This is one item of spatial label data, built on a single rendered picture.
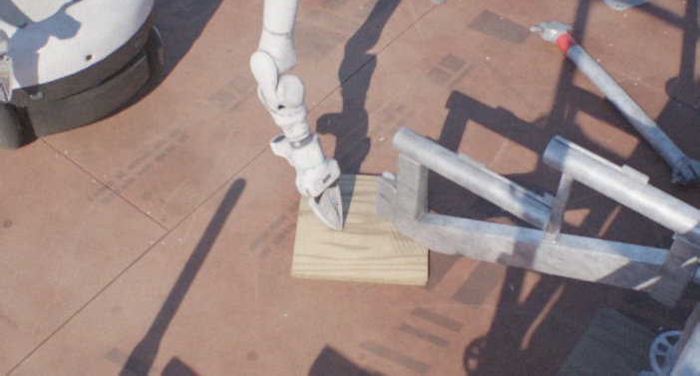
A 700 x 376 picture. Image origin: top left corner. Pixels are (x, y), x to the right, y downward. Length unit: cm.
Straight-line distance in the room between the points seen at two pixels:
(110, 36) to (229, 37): 52
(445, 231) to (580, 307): 40
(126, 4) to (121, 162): 40
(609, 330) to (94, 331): 113
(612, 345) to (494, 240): 40
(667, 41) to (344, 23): 99
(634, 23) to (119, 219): 166
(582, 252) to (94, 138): 131
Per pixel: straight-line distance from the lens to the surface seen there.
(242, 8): 263
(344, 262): 192
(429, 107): 230
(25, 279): 203
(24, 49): 207
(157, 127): 227
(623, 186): 140
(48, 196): 218
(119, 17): 213
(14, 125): 221
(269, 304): 188
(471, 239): 169
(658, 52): 267
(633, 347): 191
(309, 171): 184
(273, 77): 174
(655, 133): 232
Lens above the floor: 157
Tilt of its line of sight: 49 degrees down
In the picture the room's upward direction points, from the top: 2 degrees clockwise
